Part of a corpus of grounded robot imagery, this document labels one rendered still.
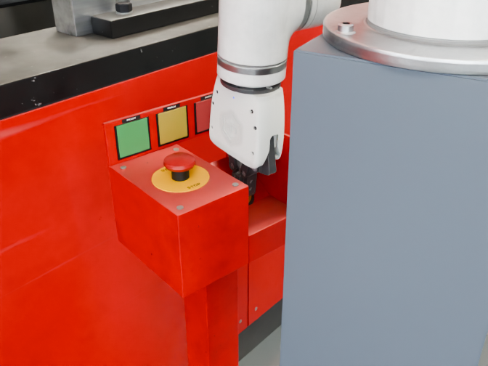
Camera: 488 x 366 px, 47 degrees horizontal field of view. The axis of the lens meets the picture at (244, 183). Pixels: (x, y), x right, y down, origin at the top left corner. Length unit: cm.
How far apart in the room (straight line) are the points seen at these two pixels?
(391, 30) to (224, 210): 32
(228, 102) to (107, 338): 57
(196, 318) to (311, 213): 42
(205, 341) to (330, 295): 38
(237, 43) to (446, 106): 30
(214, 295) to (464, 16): 54
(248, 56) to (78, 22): 41
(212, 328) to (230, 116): 33
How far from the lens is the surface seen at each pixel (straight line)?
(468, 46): 43
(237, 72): 66
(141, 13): 100
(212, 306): 83
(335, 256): 50
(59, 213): 91
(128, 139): 75
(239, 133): 70
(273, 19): 64
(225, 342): 90
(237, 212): 69
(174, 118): 78
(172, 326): 123
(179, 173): 69
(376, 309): 52
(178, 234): 65
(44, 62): 87
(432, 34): 43
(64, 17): 100
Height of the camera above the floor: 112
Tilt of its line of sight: 30 degrees down
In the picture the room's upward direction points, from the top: straight up
